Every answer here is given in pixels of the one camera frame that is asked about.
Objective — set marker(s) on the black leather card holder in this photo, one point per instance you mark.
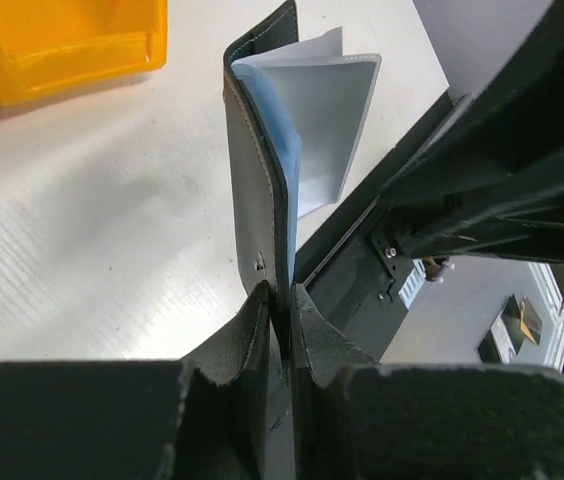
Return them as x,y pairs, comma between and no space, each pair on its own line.
295,111

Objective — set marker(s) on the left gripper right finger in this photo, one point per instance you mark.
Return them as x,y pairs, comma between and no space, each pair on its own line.
357,419

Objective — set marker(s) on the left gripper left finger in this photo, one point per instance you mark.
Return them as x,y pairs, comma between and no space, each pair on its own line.
200,417

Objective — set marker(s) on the right white cable duct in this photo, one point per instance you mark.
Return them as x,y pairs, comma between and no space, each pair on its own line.
412,284

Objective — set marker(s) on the orange plastic bin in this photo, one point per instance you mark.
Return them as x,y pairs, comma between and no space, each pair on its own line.
51,46

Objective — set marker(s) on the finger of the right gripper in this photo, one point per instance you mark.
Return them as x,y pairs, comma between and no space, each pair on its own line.
491,183

